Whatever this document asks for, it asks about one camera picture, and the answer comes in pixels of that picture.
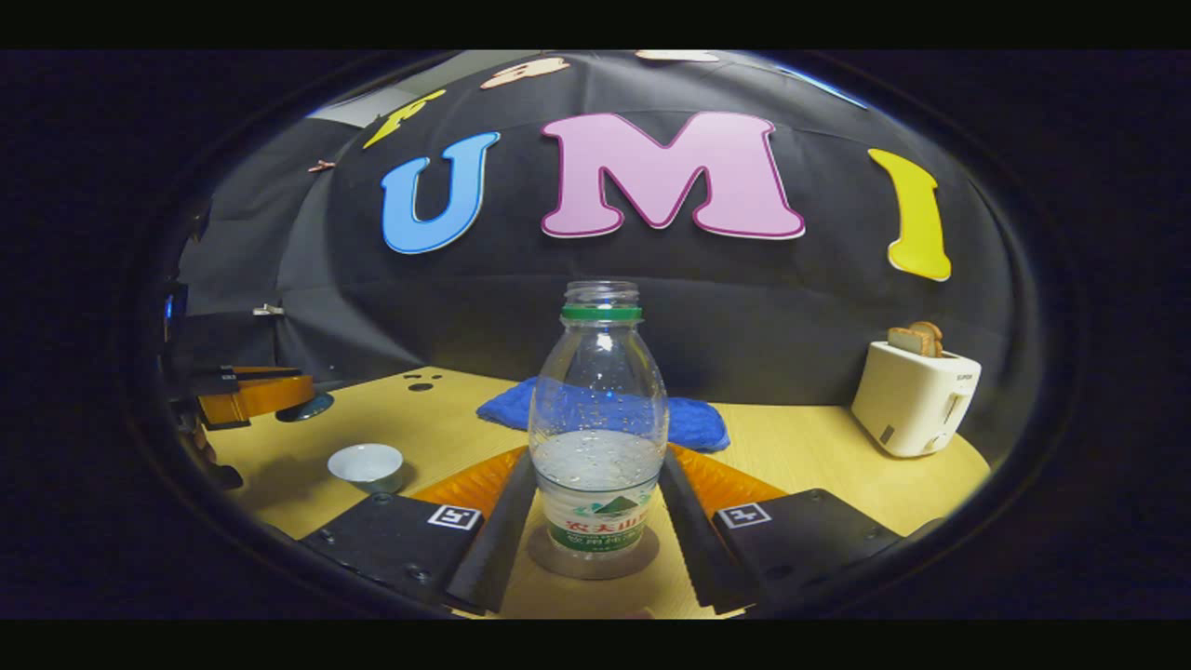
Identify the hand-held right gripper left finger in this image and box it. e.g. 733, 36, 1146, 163
300, 447, 539, 617

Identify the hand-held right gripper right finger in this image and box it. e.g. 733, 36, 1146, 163
657, 445, 902, 617

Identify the white teacup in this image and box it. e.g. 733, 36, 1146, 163
327, 443, 406, 494

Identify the clear plastic water bottle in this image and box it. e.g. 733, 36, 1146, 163
528, 281, 670, 559

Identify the blue towel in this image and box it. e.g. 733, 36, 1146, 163
476, 376, 731, 453

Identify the black backdrop cloth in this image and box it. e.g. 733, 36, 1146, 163
177, 51, 1020, 410

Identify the white toaster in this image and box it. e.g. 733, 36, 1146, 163
851, 341, 983, 458

